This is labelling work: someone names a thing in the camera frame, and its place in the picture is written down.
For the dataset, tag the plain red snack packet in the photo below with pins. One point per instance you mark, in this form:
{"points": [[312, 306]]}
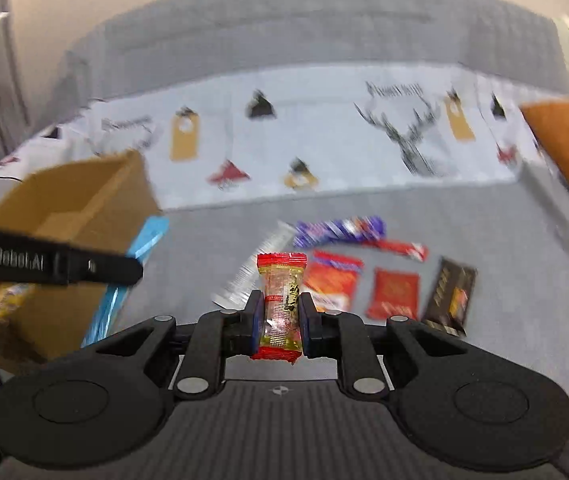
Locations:
{"points": [[394, 294]]}

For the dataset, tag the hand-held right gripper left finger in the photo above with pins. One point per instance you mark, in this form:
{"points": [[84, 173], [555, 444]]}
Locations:
{"points": [[256, 326]]}

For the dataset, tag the light blue snack packet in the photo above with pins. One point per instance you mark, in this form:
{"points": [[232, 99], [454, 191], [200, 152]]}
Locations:
{"points": [[149, 237]]}

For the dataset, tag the white printed blanket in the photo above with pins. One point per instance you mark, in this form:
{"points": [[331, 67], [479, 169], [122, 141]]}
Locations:
{"points": [[334, 135]]}

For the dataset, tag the brown cardboard box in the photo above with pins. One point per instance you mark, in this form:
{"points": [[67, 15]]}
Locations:
{"points": [[79, 200]]}

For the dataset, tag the orange-red snack packet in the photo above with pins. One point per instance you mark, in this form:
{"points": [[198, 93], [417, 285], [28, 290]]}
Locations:
{"points": [[334, 280]]}

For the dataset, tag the thin red snack stick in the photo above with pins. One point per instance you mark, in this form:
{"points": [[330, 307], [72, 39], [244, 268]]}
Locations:
{"points": [[399, 249]]}

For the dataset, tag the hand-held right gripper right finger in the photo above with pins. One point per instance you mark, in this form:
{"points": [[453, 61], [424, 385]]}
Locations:
{"points": [[307, 329]]}

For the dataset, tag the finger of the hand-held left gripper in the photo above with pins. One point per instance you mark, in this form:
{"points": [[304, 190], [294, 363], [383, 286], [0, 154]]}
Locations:
{"points": [[109, 266]]}

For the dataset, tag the purple snack packet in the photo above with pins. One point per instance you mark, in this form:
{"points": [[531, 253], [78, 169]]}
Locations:
{"points": [[339, 230]]}

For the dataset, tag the red and clear candy packet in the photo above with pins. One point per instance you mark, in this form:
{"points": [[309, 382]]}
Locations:
{"points": [[280, 305]]}

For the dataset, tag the white long snack packet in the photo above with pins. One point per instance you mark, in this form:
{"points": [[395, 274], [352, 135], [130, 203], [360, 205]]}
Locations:
{"points": [[257, 260]]}

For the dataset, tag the yellow snack packet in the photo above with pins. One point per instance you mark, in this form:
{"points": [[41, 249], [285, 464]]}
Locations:
{"points": [[7, 299]]}

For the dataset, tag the dark brown snack packet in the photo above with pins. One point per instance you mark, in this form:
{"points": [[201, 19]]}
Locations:
{"points": [[452, 292]]}

